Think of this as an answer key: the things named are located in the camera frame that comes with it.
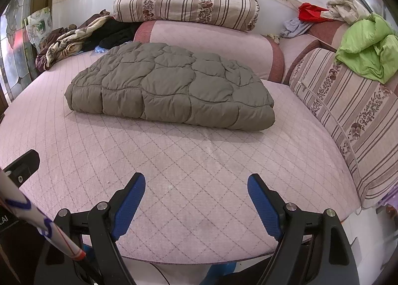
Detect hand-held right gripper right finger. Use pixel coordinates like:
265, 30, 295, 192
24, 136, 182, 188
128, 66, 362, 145
247, 173, 363, 285

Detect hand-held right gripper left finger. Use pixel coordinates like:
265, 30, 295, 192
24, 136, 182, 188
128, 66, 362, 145
34, 172, 147, 285

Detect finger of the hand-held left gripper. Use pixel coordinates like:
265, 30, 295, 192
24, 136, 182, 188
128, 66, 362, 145
1, 150, 40, 181

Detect olive quilted hooded jacket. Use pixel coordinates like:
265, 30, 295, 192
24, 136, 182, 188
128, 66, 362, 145
64, 42, 276, 131

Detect black clothes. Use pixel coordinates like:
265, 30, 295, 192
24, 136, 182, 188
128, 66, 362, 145
82, 19, 144, 51

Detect pink quilted bed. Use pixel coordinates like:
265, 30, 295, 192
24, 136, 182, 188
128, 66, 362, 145
0, 45, 363, 265

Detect stained glass door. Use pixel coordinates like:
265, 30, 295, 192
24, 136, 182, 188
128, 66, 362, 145
0, 0, 41, 108

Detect lavender floral cloth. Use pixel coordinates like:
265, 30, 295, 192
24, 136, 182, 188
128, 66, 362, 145
376, 188, 398, 221

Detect brown floral blanket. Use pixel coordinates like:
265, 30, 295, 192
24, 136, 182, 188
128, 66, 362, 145
35, 9, 115, 71

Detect long striped floral cushion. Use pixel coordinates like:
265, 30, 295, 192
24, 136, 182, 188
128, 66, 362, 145
289, 47, 398, 209

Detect green floral printed bag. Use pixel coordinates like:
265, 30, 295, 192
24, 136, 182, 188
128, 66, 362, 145
25, 6, 53, 54

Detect pink bolster cushion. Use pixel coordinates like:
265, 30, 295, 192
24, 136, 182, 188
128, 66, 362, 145
277, 20, 350, 85
133, 20, 285, 84

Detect grey cloth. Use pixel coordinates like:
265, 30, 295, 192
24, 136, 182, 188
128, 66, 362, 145
280, 18, 313, 39

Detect green cloth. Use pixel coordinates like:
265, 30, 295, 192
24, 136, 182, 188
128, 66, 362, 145
335, 13, 398, 84

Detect red cloth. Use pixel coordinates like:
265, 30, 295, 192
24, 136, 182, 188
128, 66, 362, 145
298, 2, 329, 22

